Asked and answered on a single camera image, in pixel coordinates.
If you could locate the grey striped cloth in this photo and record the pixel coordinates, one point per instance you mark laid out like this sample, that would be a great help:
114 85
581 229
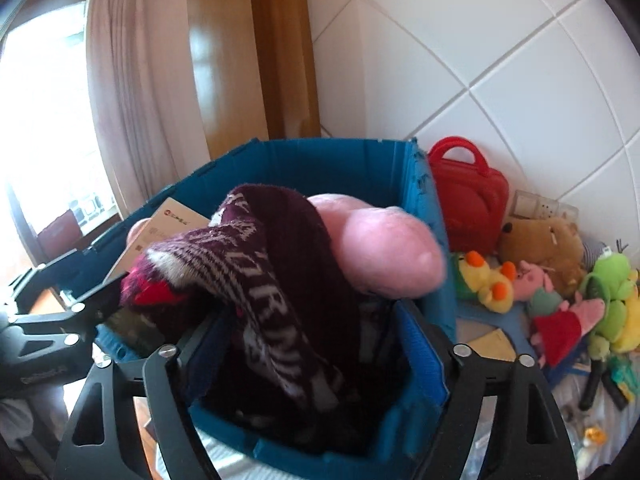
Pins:
595 252

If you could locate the small pink pig plush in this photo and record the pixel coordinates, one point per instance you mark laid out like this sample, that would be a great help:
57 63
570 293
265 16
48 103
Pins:
535 280

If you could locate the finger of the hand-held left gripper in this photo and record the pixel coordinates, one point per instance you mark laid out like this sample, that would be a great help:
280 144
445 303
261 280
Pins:
45 272
65 320

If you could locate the green fabric pouch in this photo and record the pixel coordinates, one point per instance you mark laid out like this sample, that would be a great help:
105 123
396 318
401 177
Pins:
592 287

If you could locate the yellow mouse plush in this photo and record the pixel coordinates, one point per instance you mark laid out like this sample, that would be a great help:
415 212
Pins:
631 320

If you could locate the white wall outlet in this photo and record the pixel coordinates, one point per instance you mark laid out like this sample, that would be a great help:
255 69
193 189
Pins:
530 205

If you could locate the dark blue fuzzy cloth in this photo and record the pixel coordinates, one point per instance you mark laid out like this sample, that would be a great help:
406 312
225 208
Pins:
570 360

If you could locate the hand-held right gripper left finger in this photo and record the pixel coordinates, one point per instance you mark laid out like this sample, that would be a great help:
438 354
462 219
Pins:
165 385

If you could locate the yellow sticky note pad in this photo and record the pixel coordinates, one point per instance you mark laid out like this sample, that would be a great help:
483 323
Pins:
487 345

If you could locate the pig plush red dress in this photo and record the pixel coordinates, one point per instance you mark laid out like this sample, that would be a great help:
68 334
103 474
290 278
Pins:
560 335

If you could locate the striped white table cloth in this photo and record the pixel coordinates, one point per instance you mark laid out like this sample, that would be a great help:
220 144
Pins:
565 399

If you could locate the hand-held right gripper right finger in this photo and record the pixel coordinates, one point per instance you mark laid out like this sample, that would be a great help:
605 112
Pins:
425 355

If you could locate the brown capybara plush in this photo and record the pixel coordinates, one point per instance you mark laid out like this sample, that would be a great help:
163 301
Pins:
545 250

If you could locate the maroon knit hat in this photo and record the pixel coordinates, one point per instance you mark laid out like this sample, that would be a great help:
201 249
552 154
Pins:
280 285

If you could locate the pink starfish plush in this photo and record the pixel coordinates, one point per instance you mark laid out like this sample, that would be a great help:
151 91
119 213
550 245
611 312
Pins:
385 250

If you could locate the teal plastic toy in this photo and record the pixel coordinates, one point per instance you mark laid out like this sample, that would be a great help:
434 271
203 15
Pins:
620 377

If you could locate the blue plastic storage crate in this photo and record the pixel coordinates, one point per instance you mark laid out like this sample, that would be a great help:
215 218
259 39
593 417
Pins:
320 170

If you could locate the green frog plush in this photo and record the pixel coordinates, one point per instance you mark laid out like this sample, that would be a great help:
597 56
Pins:
615 285

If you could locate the dark wooden chair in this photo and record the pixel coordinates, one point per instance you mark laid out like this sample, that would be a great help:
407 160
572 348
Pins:
57 227

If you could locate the window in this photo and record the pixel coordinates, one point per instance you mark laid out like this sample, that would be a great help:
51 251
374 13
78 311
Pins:
45 135

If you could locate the blue plastic hanger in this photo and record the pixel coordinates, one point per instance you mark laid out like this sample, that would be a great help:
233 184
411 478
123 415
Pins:
475 317

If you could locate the yellow green duck plush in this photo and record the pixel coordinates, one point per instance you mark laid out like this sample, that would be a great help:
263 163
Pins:
487 280

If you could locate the red handbag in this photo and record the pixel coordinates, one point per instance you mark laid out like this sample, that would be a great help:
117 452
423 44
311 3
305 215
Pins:
470 195

